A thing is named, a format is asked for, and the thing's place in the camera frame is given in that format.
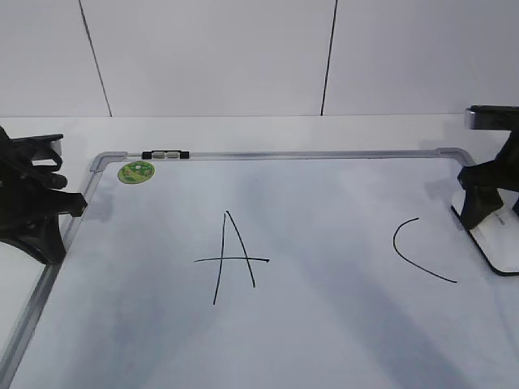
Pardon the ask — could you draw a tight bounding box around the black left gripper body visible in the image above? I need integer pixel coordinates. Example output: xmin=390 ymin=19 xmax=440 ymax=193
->
xmin=1 ymin=130 xmax=87 ymax=265

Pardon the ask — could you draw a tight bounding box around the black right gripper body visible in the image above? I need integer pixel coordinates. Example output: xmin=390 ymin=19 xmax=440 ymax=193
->
xmin=457 ymin=130 xmax=518 ymax=192

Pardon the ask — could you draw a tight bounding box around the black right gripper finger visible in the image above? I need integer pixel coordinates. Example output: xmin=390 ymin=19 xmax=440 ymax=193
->
xmin=461 ymin=186 xmax=504 ymax=230

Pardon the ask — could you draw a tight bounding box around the white whiteboard eraser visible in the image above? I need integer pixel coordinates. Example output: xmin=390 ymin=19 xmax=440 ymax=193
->
xmin=462 ymin=202 xmax=518 ymax=276

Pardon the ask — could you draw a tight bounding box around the round green magnet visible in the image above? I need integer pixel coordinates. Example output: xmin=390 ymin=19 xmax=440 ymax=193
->
xmin=118 ymin=160 xmax=155 ymax=185

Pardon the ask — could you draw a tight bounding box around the black grey board hanger clip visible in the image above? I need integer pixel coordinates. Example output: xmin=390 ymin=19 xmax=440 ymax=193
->
xmin=141 ymin=150 xmax=190 ymax=160

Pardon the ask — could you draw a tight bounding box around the white magnetic whiteboard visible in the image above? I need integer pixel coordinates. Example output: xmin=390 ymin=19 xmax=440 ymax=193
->
xmin=1 ymin=148 xmax=518 ymax=388

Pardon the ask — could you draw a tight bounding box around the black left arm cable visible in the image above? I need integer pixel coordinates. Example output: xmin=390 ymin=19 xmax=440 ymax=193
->
xmin=24 ymin=156 xmax=68 ymax=191

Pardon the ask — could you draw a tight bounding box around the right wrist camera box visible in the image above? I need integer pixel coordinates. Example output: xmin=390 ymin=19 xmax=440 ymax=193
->
xmin=464 ymin=105 xmax=518 ymax=131

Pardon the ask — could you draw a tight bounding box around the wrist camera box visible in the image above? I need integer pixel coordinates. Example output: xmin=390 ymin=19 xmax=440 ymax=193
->
xmin=11 ymin=134 xmax=63 ymax=160
xmin=464 ymin=105 xmax=518 ymax=131

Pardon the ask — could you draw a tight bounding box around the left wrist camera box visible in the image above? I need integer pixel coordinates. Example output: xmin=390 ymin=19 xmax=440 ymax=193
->
xmin=11 ymin=134 xmax=63 ymax=160

